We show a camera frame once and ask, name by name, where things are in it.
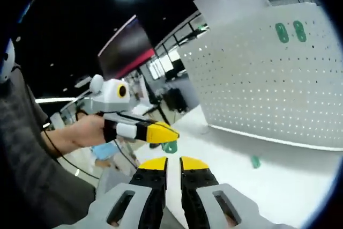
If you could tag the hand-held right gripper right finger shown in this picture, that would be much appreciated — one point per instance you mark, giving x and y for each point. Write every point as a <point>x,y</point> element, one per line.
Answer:
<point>198,186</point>

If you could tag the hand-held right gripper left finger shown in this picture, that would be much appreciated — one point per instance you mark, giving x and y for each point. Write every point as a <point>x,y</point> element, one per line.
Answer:
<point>144,186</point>

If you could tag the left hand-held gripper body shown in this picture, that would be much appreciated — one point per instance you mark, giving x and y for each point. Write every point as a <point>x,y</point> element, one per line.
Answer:
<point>110,97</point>

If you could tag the white perforated mounting plate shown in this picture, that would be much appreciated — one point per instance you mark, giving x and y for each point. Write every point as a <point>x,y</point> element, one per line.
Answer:
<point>268,84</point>

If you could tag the person's left hand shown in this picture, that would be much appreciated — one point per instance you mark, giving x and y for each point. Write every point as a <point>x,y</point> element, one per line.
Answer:
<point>87,131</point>

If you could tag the light blue cloth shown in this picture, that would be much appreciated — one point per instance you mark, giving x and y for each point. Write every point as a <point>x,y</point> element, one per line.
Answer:
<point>103,151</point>

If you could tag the black office chair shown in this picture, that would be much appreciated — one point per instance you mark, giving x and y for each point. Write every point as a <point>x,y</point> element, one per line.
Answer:
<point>177,100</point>

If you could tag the large dark display screen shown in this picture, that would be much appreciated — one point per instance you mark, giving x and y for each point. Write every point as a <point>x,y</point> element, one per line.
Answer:
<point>126,49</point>

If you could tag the ceiling light strip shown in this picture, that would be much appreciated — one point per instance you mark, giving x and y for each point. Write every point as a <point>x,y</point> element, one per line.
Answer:
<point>53,100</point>

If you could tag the person's dark grey shirt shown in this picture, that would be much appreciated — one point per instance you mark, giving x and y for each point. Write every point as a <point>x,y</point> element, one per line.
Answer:
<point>26,172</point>

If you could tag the white worn device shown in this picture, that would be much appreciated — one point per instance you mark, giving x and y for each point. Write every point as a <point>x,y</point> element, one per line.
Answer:
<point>6,60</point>

